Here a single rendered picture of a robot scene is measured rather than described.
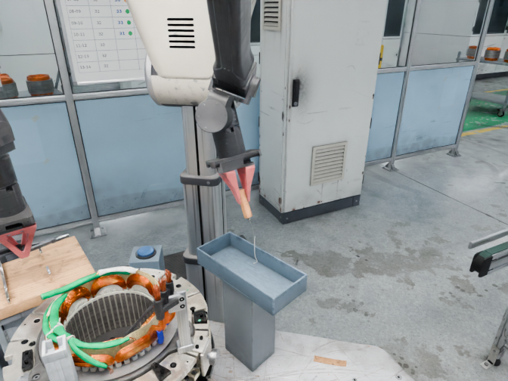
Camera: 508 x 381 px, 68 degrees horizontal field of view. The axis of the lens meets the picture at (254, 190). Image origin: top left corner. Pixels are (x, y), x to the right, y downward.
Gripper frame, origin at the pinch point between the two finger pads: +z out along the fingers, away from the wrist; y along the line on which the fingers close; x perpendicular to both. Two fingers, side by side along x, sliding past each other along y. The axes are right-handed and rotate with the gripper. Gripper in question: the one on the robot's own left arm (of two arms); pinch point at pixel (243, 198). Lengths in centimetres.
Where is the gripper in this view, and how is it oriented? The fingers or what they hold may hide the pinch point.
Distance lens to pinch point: 76.9
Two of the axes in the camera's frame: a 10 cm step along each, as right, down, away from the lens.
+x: -3.2, -1.0, 9.4
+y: 9.2, -2.7, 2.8
